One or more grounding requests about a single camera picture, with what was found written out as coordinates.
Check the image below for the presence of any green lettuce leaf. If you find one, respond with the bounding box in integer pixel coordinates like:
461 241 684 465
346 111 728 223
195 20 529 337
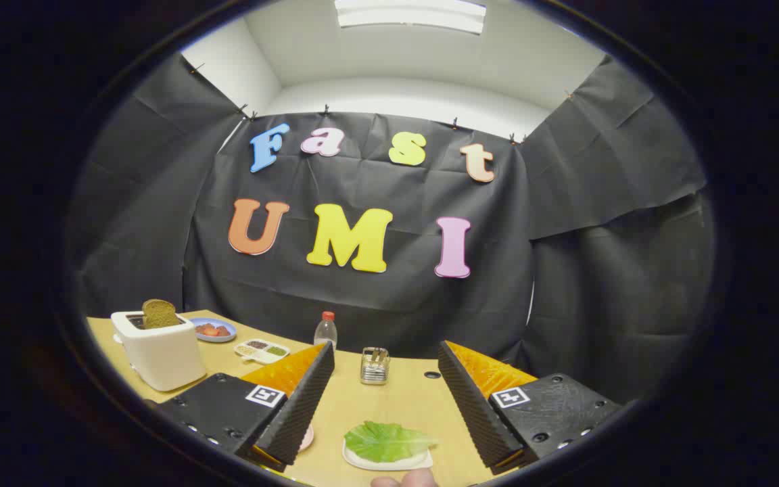
344 421 439 463

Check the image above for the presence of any white divided seed tray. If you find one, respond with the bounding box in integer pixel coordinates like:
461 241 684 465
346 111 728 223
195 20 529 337
234 338 291 365

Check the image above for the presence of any wire utensil basket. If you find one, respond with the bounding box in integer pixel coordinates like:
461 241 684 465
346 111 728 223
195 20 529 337
360 347 391 386

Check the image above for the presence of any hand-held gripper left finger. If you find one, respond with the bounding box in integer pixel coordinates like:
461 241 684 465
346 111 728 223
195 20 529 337
156 342 336 473

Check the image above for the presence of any clear plastic bottle red cap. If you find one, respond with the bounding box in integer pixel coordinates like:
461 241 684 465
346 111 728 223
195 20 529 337
314 311 338 351

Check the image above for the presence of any brown bread slice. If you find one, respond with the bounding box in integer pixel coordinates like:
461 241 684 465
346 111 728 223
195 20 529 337
142 299 181 330

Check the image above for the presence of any white toaster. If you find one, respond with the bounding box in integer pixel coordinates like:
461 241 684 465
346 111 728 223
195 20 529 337
111 310 208 392

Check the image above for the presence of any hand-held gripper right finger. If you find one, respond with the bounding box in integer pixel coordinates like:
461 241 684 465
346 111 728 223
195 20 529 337
437 340 623 476

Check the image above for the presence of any blue plate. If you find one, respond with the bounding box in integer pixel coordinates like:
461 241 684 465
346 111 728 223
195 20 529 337
190 318 237 343

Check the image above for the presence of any small white dish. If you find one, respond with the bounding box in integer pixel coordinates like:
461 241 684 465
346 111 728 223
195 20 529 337
342 436 433 471

